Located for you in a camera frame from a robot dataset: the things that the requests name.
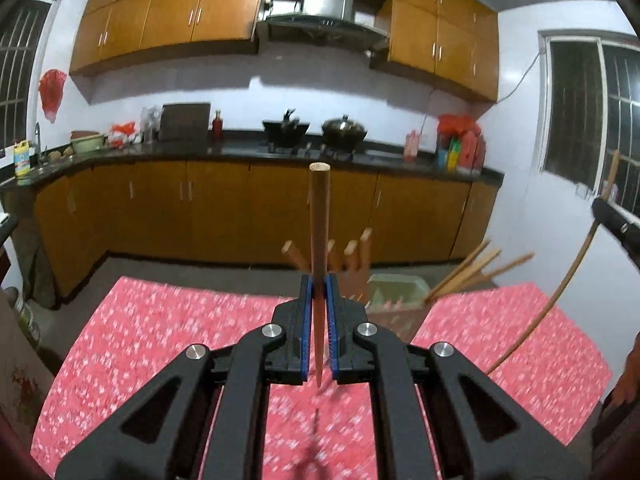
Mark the gas stove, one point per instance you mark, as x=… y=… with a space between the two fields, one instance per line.
x=312 y=151

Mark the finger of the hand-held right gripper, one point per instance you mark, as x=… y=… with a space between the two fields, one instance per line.
x=620 y=227

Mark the wooden cabinets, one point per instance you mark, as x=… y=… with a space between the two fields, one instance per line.
x=170 y=15
x=215 y=210
x=440 y=35

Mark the yellow green bottle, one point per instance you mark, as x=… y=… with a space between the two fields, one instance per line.
x=454 y=155

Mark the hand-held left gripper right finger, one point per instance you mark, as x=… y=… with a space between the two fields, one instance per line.
x=334 y=330

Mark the red sauce bottle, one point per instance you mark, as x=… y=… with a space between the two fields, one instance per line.
x=217 y=127

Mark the dark cutting board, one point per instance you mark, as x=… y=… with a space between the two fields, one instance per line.
x=185 y=122

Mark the blue bottle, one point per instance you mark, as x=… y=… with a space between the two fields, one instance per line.
x=441 y=157

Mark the hanging red bag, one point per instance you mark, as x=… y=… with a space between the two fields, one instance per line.
x=52 y=92

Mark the pink bottle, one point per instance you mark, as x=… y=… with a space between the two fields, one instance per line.
x=412 y=146

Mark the dark kitchen countertop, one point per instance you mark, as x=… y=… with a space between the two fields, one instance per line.
x=235 y=149

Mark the yellow detergent bottle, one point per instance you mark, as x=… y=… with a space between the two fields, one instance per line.
x=22 y=160

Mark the black wok with lid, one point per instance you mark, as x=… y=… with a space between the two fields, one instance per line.
x=344 y=132

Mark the glass jars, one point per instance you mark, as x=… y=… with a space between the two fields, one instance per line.
x=150 y=125

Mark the barred window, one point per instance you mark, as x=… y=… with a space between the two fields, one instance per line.
x=575 y=115
x=20 y=75

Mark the green basin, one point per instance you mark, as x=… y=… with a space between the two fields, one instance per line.
x=88 y=144

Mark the green plastic utensil holder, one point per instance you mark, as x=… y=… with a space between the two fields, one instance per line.
x=400 y=285

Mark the stacked metal bowls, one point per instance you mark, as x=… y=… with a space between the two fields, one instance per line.
x=27 y=320

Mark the wooden upper cabinets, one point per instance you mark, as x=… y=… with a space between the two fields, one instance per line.
x=170 y=15
x=440 y=35

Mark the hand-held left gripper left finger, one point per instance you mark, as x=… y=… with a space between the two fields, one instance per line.
x=306 y=330

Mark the wooden floral panel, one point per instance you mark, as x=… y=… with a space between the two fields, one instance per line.
x=20 y=380

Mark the wooden lower cabinets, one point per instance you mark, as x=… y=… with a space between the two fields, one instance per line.
x=215 y=210

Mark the metal faucet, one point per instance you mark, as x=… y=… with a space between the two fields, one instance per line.
x=37 y=137

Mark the person's right forearm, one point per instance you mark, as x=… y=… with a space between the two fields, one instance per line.
x=627 y=375

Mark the red floral tablecloth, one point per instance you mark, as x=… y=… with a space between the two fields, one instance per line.
x=150 y=340

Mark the dark chair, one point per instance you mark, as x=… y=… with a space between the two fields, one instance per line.
x=617 y=440

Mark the large red plastic bag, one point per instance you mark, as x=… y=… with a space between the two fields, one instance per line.
x=460 y=125

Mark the steel range hood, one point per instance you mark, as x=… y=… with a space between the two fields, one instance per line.
x=325 y=5

